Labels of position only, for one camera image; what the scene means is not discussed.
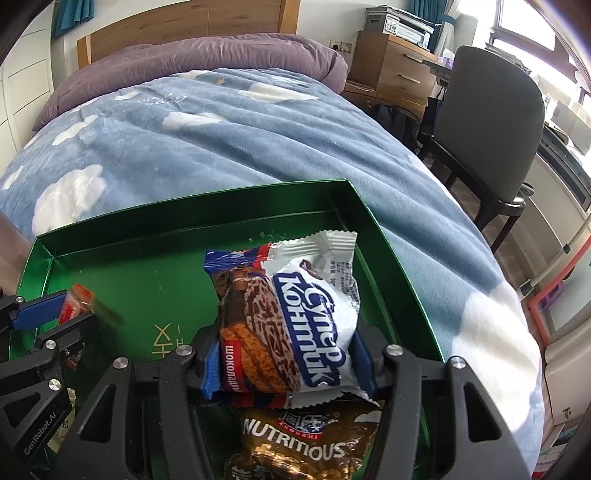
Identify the white desk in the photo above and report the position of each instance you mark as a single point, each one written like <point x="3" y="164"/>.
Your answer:
<point x="556" y="222"/>

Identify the red hawthorn snack bar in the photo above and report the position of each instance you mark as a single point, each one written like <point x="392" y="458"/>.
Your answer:
<point x="80" y="300"/>

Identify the wooden drawer cabinet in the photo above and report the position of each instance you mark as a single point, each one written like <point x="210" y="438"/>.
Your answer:
<point x="388" y="70"/>

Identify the green cardboard tray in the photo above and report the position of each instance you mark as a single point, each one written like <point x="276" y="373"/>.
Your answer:
<point x="145" y="265"/>

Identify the purple duvet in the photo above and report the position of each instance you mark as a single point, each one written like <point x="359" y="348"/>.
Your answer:
<point x="141" y="63"/>

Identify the wall power socket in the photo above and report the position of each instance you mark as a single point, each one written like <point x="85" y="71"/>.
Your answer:
<point x="341" y="46"/>

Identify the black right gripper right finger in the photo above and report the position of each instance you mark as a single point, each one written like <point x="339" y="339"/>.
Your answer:
<point x="438" y="421"/>

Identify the teal left curtain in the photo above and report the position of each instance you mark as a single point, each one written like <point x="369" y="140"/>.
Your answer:
<point x="70" y="14"/>

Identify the blue cloud pattern blanket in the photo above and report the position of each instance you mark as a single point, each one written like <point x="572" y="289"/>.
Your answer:
<point x="207" y="130"/>

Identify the teal curtain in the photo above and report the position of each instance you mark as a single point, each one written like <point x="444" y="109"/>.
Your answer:
<point x="70" y="14"/>
<point x="443" y="14"/>

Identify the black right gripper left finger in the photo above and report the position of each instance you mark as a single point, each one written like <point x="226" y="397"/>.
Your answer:
<point x="141" y="420"/>

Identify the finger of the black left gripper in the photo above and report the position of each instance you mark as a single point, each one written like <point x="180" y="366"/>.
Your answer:
<point x="60" y="338"/>
<point x="21" y="315"/>

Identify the teal right curtain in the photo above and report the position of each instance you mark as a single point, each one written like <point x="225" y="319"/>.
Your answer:
<point x="443" y="14"/>

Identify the dark grey chair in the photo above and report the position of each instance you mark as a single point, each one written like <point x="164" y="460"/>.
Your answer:
<point x="487" y="132"/>

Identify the wooden headboard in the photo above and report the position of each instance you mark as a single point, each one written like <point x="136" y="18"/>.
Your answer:
<point x="189" y="19"/>

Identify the grey white printer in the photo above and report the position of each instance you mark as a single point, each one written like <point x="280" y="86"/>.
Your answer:
<point x="395" y="21"/>

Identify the blue white cookie packet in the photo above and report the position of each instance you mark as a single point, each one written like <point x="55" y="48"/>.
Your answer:
<point x="287" y="314"/>

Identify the brown nutritious snack packet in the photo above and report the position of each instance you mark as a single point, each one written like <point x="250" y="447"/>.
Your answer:
<point x="326" y="441"/>

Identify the white wardrobe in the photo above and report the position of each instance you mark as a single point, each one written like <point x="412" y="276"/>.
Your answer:
<point x="26" y="85"/>

